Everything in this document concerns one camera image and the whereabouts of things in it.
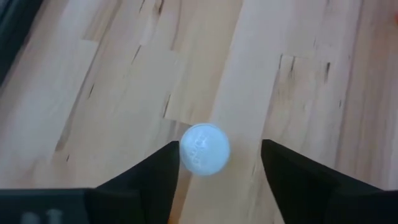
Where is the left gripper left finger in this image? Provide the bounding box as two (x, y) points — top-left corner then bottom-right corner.
(85, 140), (181, 224)

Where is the large orange pill bottle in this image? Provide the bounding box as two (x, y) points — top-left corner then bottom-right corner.
(179, 123), (231, 177)

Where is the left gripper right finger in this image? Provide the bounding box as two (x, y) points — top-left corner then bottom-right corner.
(260, 139), (398, 224)

